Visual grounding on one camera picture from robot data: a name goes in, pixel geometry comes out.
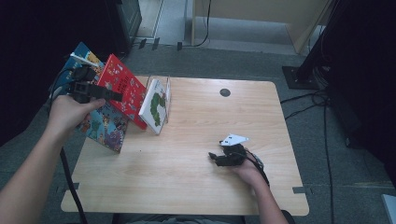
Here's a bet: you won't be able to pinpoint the red picture book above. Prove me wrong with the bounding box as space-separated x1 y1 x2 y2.
96 53 149 132

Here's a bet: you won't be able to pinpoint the person's left hand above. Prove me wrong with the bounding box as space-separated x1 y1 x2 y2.
46 94 106 139

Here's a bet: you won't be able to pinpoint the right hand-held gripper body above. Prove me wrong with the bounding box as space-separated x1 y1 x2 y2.
219 133 249 167

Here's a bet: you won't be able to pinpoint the black hanging cable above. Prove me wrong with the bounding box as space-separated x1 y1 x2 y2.
182 0 213 49

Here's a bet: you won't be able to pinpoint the black floor cables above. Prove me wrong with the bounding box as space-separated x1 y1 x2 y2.
279 89 336 224

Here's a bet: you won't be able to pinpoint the left hand-held gripper cable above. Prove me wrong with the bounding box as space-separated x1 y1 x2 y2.
46 67 89 224

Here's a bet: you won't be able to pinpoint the white flat object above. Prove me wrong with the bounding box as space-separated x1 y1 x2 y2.
381 193 396 224

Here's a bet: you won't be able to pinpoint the clear acrylic book rack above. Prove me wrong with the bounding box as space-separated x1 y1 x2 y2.
144 74 173 124

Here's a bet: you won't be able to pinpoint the black cabinet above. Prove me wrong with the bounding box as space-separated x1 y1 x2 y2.
105 0 143 54

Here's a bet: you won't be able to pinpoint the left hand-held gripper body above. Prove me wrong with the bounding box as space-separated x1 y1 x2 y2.
68 52 97 105

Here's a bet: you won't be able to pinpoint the hand-held gripper cable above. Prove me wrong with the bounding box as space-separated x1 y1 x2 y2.
245 148 271 189
46 67 89 224

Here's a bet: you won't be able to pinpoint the light blue monster picture book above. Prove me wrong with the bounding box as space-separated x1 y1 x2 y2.
76 50 131 154

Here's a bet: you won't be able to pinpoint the light wooden cabinet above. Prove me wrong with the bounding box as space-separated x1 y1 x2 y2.
191 0 333 55

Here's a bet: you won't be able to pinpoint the person's right hand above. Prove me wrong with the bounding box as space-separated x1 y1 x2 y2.
232 158 265 190

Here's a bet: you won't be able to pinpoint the person's grey clothing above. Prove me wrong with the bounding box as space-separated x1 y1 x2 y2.
111 213 247 224

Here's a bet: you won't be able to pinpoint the grey tape strip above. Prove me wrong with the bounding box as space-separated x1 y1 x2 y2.
292 186 314 195
56 182 80 194

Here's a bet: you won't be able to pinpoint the right hand-held gripper cable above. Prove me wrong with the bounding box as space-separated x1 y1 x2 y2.
245 148 271 189

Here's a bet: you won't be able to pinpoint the black metal stand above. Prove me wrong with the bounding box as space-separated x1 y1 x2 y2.
281 0 345 91

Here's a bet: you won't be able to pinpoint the white caterpillar picture book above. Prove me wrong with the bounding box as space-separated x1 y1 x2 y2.
138 77 171 135

